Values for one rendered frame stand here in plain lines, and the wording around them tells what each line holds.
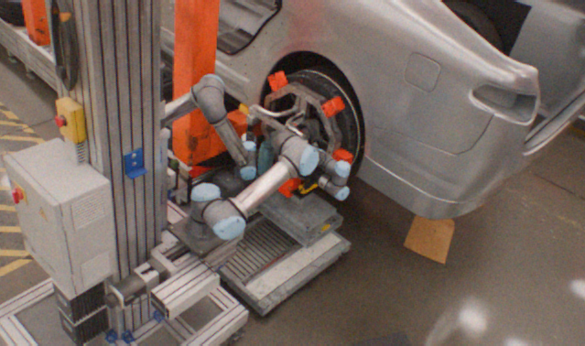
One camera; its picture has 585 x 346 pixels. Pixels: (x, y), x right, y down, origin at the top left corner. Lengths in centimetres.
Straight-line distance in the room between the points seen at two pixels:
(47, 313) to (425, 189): 197
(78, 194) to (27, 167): 23
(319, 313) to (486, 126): 145
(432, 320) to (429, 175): 107
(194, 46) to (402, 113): 110
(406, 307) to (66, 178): 217
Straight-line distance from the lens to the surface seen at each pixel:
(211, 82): 228
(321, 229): 326
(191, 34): 260
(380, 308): 316
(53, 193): 178
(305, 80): 278
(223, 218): 194
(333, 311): 305
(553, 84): 403
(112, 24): 160
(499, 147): 242
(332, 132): 264
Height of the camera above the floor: 236
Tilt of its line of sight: 37 degrees down
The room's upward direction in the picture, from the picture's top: 11 degrees clockwise
